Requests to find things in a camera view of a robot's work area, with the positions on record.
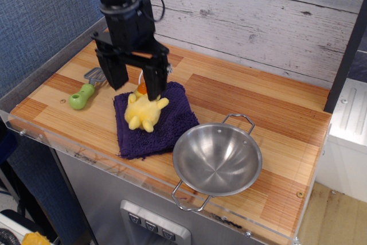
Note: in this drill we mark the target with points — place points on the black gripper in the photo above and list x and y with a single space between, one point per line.
130 40

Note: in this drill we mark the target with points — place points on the yellow plush duck toy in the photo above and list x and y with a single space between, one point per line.
142 113

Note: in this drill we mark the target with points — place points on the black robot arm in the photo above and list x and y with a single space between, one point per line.
130 40

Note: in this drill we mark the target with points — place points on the purple folded towel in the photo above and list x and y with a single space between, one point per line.
174 120

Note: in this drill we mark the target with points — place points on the silver button control panel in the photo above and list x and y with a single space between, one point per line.
146 227

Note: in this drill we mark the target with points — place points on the clear acrylic edge guard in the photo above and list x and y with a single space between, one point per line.
268 212

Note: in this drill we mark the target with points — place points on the yellow object at corner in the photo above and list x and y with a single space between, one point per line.
35 238

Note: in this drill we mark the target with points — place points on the white side counter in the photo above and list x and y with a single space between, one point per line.
342 165

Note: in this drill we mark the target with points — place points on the green handled toy spatula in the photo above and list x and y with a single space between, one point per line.
78 100

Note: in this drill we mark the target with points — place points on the silver metal bowl with handles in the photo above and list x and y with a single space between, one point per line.
217 159

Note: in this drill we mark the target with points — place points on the dark right frame post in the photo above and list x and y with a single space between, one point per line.
347 60

